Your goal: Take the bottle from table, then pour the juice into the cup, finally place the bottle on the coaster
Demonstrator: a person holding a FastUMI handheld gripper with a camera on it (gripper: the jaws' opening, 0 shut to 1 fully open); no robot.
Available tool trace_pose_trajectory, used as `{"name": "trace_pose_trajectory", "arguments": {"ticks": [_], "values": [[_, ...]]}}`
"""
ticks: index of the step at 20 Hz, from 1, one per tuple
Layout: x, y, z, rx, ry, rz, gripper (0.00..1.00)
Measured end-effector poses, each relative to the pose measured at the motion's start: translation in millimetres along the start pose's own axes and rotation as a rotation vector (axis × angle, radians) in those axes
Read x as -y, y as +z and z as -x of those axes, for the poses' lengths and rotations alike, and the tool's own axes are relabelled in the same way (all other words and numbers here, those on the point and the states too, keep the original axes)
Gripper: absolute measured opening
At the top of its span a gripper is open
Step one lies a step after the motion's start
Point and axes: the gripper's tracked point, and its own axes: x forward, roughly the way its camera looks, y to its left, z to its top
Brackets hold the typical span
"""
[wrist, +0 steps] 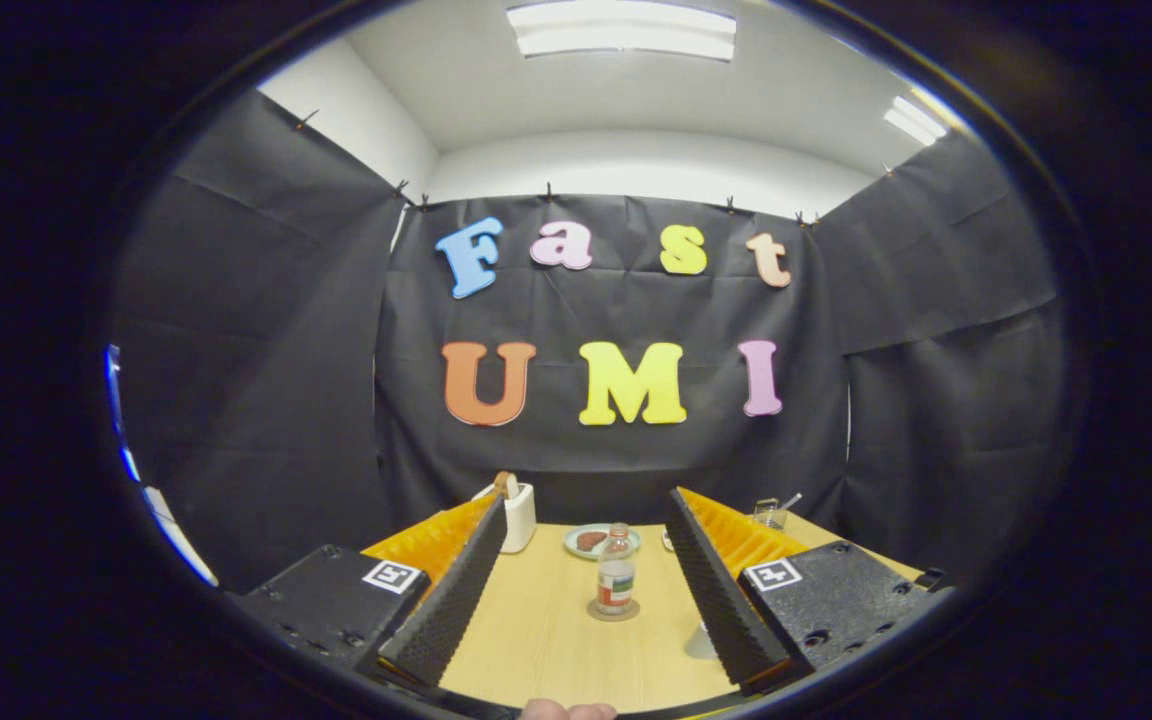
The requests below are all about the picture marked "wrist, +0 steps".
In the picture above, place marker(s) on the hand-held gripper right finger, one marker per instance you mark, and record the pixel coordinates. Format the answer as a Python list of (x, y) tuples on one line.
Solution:
[(721, 600)]

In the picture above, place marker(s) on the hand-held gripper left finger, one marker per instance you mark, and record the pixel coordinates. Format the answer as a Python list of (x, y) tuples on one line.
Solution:
[(451, 600)]

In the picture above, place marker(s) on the white cup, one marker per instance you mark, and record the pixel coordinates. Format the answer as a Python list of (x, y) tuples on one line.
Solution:
[(701, 642)]

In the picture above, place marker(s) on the clear plastic juice bottle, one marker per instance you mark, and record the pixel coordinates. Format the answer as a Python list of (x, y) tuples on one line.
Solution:
[(616, 580)]

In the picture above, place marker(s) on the brown round coaster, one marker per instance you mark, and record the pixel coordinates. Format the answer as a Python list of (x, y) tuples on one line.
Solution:
[(594, 612)]

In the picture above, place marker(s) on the small glass jar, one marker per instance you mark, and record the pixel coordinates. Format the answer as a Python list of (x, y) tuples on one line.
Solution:
[(768, 515)]

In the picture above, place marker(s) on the wooden table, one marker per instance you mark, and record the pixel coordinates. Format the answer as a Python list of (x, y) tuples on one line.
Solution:
[(546, 640)]

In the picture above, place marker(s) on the white toaster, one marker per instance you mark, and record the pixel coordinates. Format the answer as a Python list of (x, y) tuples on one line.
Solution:
[(519, 520)]

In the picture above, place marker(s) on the metal spoon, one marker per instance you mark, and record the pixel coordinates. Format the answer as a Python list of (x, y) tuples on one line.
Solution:
[(792, 500)]

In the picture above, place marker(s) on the brown toast slice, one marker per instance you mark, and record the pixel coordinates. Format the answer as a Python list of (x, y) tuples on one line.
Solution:
[(504, 485)]

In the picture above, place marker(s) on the pale green plate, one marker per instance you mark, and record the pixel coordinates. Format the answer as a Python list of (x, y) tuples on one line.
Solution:
[(571, 543)]

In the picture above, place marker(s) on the brown bread piece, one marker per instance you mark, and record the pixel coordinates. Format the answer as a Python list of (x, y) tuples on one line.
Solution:
[(591, 541)]

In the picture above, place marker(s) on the black backdrop cloth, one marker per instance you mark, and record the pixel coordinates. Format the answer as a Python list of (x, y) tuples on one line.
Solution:
[(266, 350)]

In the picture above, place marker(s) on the small ceiling light panel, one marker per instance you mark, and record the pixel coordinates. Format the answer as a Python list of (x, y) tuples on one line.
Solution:
[(916, 120)]

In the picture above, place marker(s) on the large ceiling light panel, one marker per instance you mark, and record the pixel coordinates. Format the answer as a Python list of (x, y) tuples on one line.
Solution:
[(621, 28)]

